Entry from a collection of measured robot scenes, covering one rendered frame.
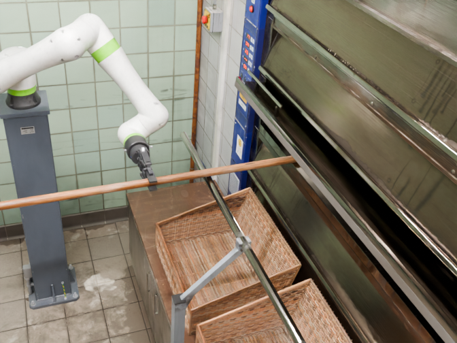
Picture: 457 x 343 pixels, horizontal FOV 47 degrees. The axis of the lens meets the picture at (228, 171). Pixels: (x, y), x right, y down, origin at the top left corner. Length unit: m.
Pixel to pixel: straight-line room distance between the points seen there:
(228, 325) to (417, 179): 0.99
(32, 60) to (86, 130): 1.18
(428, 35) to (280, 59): 0.84
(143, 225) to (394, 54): 1.61
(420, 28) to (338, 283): 0.95
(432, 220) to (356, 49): 0.57
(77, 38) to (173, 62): 1.21
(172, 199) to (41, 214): 0.68
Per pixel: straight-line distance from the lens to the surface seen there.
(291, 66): 2.12
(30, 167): 2.63
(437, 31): 1.47
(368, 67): 1.66
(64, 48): 2.04
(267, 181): 2.41
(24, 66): 2.18
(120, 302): 3.16
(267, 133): 2.37
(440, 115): 1.44
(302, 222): 2.18
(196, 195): 2.93
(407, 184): 1.58
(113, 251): 3.45
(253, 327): 2.24
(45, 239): 2.91
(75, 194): 1.94
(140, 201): 2.89
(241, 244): 1.78
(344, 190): 1.70
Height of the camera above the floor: 2.37
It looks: 35 degrees down
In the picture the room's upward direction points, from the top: 5 degrees clockwise
